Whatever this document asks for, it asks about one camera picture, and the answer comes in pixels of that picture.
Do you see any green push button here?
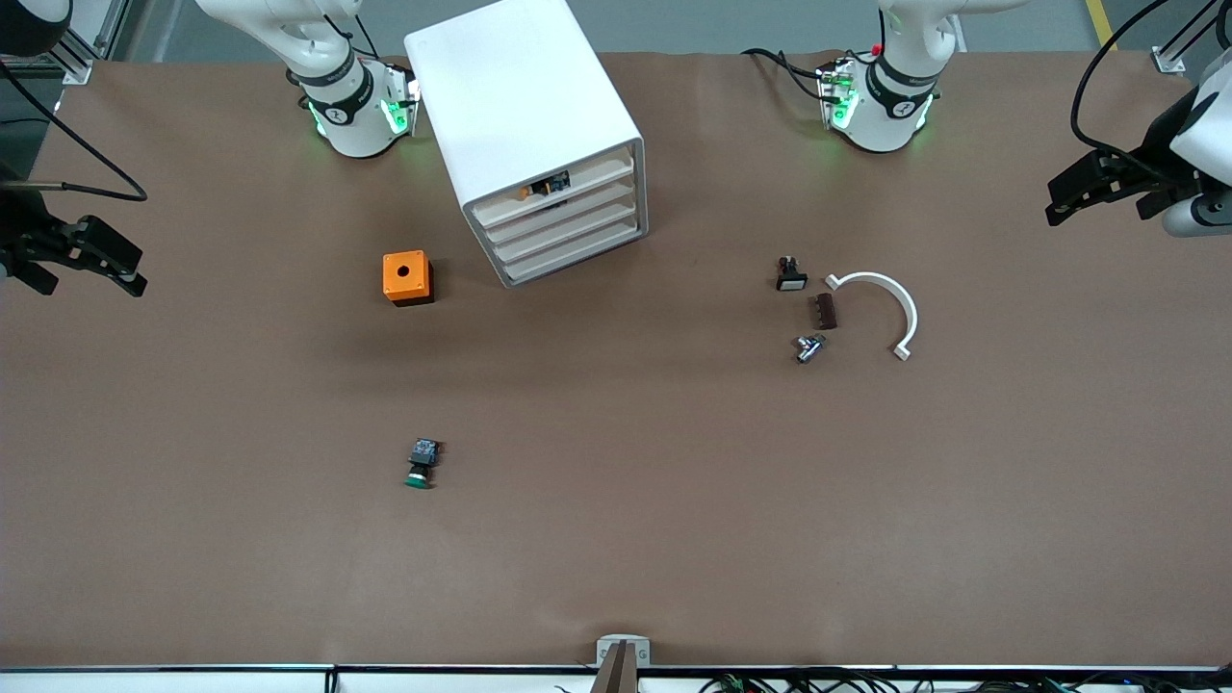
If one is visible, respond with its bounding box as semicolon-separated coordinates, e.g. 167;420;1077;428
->
403;439;442;490

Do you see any white drawer holding small parts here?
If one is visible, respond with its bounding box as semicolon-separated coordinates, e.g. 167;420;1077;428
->
472;144;636;230

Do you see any white curved plastic arc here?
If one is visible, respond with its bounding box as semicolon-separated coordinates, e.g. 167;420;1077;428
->
825;271;919;362

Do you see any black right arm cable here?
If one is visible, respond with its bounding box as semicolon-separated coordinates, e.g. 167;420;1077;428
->
0;58;148;203

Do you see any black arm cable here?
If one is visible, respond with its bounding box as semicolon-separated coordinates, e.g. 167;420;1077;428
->
0;58;148;203
1071;0;1232;184

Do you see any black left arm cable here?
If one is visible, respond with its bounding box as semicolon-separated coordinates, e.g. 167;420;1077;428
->
1071;0;1232;184

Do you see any aluminium frame profile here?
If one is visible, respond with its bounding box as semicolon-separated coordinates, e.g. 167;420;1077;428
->
38;0;131;86
1152;0;1232;75

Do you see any orange button enclosure box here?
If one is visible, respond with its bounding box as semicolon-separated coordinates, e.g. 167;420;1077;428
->
382;250;435;307

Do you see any black base cable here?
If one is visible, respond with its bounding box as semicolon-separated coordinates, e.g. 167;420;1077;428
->
741;48;834;102

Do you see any white table edge rail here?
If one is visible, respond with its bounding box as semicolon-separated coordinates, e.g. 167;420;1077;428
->
0;664;1232;693

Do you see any bundle of cables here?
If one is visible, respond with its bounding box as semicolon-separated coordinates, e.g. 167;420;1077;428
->
703;669;1232;693

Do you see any grey metal bracket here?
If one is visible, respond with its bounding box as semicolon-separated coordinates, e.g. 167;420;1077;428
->
596;635;652;670

